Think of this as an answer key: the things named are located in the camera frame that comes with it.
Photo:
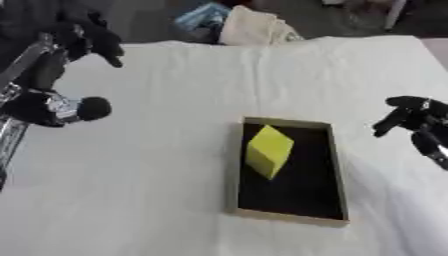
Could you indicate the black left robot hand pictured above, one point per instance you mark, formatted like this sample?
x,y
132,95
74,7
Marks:
x,y
87,36

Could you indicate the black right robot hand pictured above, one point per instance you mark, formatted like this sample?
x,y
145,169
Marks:
x,y
417,115

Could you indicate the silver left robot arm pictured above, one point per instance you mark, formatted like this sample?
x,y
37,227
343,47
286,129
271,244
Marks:
x,y
10,133

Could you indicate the tan box with black inside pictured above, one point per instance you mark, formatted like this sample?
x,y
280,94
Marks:
x,y
291,173

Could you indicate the white chair leg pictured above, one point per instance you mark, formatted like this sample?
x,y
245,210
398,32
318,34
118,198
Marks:
x,y
395,13

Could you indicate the blue and white bag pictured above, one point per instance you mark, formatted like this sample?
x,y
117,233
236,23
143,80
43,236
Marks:
x,y
201,20

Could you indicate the yellow block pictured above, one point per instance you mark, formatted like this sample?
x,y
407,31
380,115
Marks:
x,y
268,151

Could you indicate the cream cloth bag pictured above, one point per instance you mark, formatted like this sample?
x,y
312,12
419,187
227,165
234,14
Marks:
x,y
256,28

